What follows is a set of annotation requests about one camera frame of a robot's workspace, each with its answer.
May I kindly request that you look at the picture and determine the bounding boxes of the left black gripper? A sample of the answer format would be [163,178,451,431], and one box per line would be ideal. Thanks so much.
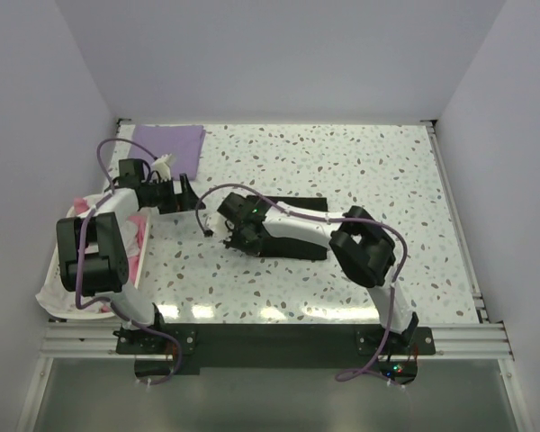
[144,174,205,215]

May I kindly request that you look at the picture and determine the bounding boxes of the black t shirt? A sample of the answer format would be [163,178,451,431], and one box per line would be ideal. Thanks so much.
[259,196,329,261]

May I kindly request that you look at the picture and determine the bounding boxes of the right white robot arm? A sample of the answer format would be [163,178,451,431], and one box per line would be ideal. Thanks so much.
[217,193,419,354]

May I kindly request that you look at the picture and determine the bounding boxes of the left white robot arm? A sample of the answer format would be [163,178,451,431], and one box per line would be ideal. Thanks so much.
[56,156,205,353]

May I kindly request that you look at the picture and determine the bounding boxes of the folded purple t shirt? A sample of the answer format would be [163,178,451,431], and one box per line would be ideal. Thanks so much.
[131,125,206,180]

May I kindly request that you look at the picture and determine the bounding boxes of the pink t shirt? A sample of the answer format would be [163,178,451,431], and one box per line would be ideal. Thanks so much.
[74,195,153,324]

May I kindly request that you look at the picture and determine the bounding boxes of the white t shirt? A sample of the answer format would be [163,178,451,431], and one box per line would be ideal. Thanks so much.
[34,193,109,316]

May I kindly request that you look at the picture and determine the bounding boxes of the white laundry basket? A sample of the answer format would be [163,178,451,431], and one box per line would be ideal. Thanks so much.
[43,200,153,321]

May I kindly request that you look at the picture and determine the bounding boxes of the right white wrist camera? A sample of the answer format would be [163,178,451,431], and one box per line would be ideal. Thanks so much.
[205,213,230,239]

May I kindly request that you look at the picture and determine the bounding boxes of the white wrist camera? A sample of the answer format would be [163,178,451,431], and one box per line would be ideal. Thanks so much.
[205,213,230,239]
[152,154,176,180]

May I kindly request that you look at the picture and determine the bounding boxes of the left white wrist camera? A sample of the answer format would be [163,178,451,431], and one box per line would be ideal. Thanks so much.
[152,154,176,180]

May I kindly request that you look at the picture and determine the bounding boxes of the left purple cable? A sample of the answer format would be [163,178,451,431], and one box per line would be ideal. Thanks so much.
[74,138,184,386]

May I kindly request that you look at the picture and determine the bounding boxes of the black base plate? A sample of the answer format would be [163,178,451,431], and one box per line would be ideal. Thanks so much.
[113,324,437,385]

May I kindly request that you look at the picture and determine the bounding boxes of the aluminium frame rail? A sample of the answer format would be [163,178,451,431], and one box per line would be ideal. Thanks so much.
[40,320,514,360]

